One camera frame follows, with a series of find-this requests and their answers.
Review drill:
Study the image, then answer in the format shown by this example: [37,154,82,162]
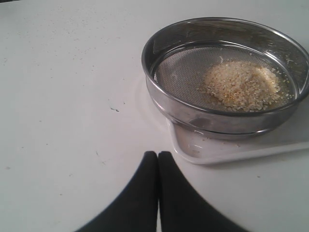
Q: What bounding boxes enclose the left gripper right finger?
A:
[158,151,246,232]

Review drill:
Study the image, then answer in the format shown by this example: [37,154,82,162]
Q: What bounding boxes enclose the pile of yellow grains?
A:
[197,58,295,113]

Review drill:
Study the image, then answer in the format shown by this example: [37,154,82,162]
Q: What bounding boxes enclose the white rectangular plastic tray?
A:
[135,77,309,165]

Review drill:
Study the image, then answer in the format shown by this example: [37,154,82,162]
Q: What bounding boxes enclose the round stainless steel sieve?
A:
[141,17,309,140]

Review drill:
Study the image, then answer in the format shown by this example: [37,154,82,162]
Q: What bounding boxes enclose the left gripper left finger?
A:
[78,151,159,232]

